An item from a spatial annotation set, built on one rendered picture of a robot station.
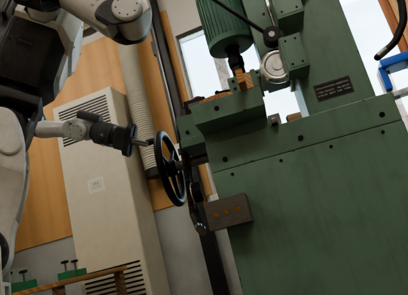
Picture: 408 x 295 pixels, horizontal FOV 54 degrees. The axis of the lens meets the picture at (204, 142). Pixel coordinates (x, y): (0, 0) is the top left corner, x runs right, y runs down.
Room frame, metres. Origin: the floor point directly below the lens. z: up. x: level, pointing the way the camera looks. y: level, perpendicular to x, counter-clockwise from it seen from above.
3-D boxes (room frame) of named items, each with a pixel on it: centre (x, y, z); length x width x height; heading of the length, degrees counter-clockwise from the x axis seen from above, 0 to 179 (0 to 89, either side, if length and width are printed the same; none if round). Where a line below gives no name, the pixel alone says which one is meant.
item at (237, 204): (1.17, -0.02, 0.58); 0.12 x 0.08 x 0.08; 82
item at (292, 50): (1.23, -0.36, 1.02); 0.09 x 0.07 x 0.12; 172
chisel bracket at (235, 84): (1.41, -0.21, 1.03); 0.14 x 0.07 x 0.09; 82
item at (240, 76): (1.34, -0.18, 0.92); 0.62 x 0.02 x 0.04; 172
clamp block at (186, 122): (1.41, 0.00, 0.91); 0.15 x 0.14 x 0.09; 172
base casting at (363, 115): (1.40, -0.31, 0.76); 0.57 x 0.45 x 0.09; 82
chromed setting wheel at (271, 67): (1.27, -0.31, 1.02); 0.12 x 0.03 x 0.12; 82
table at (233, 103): (1.40, -0.08, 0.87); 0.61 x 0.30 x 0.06; 172
